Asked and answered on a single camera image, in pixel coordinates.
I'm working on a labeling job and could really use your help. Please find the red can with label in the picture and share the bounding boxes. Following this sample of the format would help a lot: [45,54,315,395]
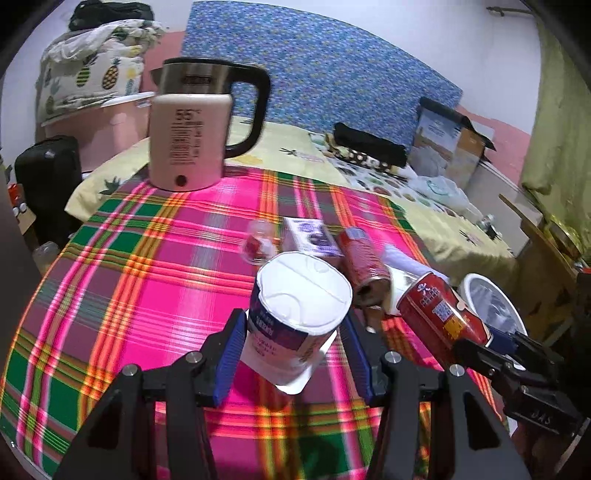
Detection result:
[397,272,493,368]

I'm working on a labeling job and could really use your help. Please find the white yogurt cup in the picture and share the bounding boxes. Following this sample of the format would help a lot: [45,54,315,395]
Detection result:
[240,251,353,395]

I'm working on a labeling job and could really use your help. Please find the patterned paper cup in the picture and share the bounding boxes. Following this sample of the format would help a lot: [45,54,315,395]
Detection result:
[383,266,418,316]

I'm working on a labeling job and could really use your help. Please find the white trash bin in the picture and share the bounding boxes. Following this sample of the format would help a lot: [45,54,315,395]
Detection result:
[458,273,528,335]

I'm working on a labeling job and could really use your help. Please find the red beverage can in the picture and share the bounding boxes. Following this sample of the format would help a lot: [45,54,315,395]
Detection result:
[335,227,391,307]

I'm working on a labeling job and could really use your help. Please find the white foam fruit net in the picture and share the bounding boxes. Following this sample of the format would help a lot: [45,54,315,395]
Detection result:
[382,244,450,282]

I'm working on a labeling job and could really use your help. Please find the pink plaid tablecloth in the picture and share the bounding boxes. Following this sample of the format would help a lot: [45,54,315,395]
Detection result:
[1,167,433,479]

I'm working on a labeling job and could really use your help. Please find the yellow pineapple bedsheet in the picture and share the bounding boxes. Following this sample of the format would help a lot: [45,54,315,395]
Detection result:
[65,122,518,282]

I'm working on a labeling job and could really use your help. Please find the clear jelly cup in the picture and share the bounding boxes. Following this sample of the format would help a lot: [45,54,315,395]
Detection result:
[242,219,277,265]

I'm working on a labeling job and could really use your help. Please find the white purple milk carton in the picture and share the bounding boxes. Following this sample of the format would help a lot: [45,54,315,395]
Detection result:
[280,217,342,261]

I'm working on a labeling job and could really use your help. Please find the white plastic bag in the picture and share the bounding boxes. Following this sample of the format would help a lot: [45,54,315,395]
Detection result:
[408,176,471,214]

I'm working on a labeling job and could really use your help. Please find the green curtain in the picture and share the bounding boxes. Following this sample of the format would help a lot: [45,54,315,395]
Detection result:
[520,24,591,249]

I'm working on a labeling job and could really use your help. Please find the black folded clothing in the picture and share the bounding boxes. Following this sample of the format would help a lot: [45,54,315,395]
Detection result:
[332,122,408,168]

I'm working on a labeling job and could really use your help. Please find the polka dot cloth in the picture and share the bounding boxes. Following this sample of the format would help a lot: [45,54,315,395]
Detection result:
[324,133,408,174]

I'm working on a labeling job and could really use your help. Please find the open cardboard box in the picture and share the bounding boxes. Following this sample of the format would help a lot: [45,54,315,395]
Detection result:
[408,97,496,189]

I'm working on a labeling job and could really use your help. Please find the pink electric kettle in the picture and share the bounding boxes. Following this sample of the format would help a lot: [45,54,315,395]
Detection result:
[148,57,271,192]

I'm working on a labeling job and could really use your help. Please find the pink storage box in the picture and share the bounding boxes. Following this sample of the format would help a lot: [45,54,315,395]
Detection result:
[41,92,154,172]

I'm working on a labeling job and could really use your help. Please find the black suitcase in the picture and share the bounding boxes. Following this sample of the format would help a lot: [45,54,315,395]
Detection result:
[14,135,82,248]

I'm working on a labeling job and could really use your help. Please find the blue floral headboard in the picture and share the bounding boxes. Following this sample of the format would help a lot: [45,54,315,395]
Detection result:
[181,1,462,146]

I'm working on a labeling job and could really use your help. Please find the pineapple print bedding bundle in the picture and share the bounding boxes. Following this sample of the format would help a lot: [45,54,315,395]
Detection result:
[36,19,166,124]

